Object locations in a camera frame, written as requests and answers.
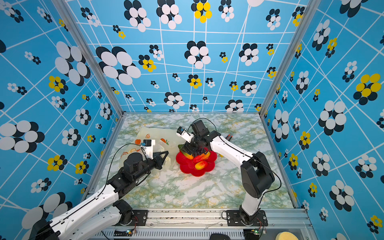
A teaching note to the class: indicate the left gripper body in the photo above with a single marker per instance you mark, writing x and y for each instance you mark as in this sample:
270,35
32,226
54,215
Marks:
155,163

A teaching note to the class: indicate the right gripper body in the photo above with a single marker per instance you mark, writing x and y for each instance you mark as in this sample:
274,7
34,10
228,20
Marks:
192,146

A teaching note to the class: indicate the green yellow mango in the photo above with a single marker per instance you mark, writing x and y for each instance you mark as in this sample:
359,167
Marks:
186,152

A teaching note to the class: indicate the translucent cream plastic bag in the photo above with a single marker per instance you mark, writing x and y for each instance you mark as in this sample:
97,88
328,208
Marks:
166,140

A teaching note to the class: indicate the red yellow mango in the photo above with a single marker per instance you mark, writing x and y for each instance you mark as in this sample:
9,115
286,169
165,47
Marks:
201,165

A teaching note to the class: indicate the red flower-shaped plate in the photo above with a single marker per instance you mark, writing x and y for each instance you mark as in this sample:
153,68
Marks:
188,166

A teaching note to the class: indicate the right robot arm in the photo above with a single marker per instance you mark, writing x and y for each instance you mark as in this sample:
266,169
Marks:
258,178

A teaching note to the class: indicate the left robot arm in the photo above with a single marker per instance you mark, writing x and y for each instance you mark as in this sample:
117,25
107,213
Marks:
105,208

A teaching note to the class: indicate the yellow round object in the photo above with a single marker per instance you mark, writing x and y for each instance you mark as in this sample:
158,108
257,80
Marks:
286,236

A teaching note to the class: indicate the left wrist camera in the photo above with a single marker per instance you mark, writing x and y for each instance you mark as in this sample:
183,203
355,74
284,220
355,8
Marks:
148,148

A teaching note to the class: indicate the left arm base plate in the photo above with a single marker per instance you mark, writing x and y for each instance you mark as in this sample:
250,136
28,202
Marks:
134,218

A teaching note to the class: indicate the aluminium front rail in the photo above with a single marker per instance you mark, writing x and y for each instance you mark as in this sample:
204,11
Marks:
201,224

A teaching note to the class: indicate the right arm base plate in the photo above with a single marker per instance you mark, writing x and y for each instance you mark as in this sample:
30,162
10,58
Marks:
237,218

